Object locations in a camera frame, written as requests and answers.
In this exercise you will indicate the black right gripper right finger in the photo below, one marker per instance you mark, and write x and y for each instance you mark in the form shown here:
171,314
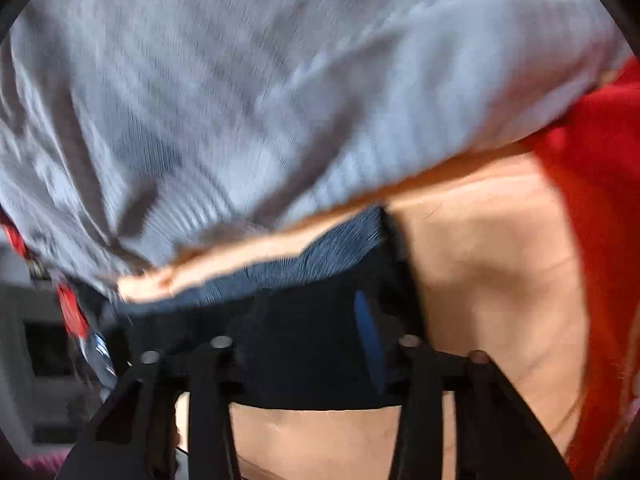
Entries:
458,407

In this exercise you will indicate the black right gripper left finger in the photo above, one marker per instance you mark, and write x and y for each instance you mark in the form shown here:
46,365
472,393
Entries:
132,436

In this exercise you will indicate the black pants with patterned band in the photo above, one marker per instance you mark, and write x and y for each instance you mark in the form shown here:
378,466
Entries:
315,332

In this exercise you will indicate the peach bed sheet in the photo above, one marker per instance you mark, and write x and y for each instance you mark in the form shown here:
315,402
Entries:
497,269

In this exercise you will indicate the red embroidered cloth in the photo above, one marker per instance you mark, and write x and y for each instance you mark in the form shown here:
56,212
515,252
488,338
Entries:
75,321

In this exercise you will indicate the red fabric item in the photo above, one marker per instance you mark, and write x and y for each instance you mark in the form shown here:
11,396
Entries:
591,155

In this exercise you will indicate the grey striped duvet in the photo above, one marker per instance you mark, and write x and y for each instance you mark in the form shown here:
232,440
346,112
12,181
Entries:
134,129

